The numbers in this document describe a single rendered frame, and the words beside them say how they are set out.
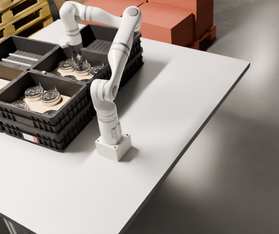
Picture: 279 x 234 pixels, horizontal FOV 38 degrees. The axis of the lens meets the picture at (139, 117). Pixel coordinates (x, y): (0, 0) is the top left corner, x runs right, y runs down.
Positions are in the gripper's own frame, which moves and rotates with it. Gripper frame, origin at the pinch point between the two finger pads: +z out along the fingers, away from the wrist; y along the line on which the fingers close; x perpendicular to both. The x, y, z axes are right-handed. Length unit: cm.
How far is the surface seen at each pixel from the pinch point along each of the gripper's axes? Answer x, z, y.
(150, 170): -17, 27, -62
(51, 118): 20.3, 3.9, -34.9
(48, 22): 7, 62, 210
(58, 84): 13.4, 7.1, -2.1
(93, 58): -9.7, 7.2, 17.2
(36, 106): 27.4, 13.2, -7.8
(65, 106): 12.7, 3.8, -28.2
